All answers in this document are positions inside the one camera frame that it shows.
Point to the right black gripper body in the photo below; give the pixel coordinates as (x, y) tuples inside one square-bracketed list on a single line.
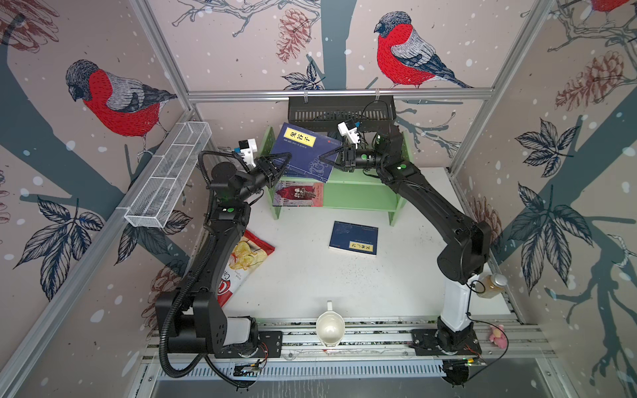
[(364, 159)]

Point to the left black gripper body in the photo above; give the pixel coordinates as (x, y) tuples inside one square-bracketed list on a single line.
[(254, 182)]

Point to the pink red illustrated book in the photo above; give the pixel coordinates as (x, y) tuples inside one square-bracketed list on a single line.
[(298, 194)]

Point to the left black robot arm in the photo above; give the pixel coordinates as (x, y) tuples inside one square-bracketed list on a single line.
[(190, 318)]

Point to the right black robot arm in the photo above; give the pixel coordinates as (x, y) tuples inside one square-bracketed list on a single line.
[(467, 241)]

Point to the green wooden two-tier shelf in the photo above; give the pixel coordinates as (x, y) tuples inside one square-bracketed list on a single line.
[(346, 190)]

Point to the black hanging slotted basket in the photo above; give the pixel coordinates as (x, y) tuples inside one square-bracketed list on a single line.
[(322, 114)]

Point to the red snack bag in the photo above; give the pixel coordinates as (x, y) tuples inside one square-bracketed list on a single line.
[(246, 257)]

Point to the white ceramic pitcher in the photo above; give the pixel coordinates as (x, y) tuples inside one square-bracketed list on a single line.
[(330, 327)]

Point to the amber bottle white cap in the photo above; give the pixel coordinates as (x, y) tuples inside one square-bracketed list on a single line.
[(489, 286)]

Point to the small circuit board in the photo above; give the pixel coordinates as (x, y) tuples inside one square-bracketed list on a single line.
[(247, 371)]

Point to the pink small toy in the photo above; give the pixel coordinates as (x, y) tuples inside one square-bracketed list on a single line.
[(498, 337)]

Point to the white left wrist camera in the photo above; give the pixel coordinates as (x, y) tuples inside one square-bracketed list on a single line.
[(247, 149)]

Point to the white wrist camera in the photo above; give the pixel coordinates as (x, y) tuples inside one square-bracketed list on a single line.
[(349, 131), (247, 149)]

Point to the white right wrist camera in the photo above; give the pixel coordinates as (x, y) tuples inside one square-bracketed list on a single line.
[(349, 131)]

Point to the white wire mesh tray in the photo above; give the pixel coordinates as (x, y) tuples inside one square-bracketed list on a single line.
[(159, 195)]

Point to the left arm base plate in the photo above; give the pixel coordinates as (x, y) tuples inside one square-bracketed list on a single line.
[(269, 345)]

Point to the aluminium mounting rail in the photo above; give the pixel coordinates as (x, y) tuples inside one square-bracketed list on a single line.
[(390, 338)]

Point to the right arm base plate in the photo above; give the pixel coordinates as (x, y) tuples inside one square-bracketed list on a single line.
[(433, 342)]

